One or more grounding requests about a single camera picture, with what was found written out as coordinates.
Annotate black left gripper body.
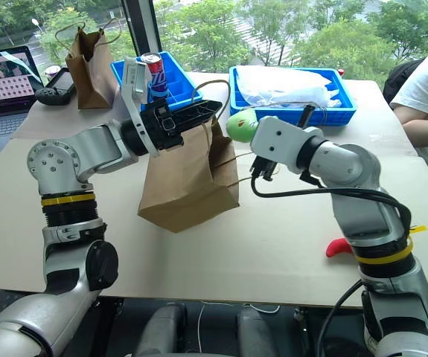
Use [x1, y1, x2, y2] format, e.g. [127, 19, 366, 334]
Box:
[140, 102, 185, 150]

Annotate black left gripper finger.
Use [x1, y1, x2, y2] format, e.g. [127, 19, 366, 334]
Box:
[167, 99, 223, 118]
[176, 109, 219, 135]

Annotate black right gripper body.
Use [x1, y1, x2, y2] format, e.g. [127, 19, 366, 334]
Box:
[250, 155, 280, 182]

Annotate green apple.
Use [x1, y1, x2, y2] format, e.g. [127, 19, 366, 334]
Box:
[225, 107, 261, 144]

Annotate wide brown paper bag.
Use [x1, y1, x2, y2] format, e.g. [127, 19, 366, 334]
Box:
[137, 80, 254, 234]

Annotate narrow brown paper bag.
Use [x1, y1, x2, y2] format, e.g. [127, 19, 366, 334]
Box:
[54, 17, 124, 111]

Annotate red plush toy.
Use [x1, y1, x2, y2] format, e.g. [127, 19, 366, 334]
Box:
[325, 237, 354, 260]

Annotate blue plastic compartment bin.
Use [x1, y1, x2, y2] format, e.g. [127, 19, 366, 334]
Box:
[109, 51, 204, 112]

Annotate red and blue soda can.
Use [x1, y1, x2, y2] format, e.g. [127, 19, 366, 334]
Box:
[140, 52, 169, 101]

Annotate short black rod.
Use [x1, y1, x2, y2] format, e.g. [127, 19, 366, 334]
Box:
[298, 105, 316, 130]

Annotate clear plastic bags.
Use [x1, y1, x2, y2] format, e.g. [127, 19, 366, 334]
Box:
[235, 65, 343, 111]

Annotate blue plastic bin with bags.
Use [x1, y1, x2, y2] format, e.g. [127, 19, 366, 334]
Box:
[229, 65, 358, 127]

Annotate black handheld controller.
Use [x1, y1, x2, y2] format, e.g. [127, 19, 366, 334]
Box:
[34, 67, 76, 106]

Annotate black backpack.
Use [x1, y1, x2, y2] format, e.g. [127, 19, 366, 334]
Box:
[382, 58, 427, 105]

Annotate open laptop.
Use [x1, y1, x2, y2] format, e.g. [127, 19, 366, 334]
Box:
[0, 45, 45, 161]

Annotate grey rounded shape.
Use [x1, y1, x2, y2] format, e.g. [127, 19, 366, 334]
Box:
[137, 301, 188, 357]
[237, 306, 280, 357]

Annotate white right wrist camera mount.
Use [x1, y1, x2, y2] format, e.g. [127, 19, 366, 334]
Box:
[249, 115, 325, 174]

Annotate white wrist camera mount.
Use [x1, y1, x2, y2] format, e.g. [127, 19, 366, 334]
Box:
[249, 115, 325, 174]
[121, 57, 162, 158]

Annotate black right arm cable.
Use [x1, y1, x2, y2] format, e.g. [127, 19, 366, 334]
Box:
[250, 173, 414, 239]

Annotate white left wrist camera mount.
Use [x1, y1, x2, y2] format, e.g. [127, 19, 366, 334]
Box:
[121, 57, 162, 158]

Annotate dark window frame post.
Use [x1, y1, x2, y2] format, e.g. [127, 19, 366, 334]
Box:
[120, 0, 162, 60]

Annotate thin white cable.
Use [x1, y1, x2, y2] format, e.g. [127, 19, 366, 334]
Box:
[197, 300, 281, 354]

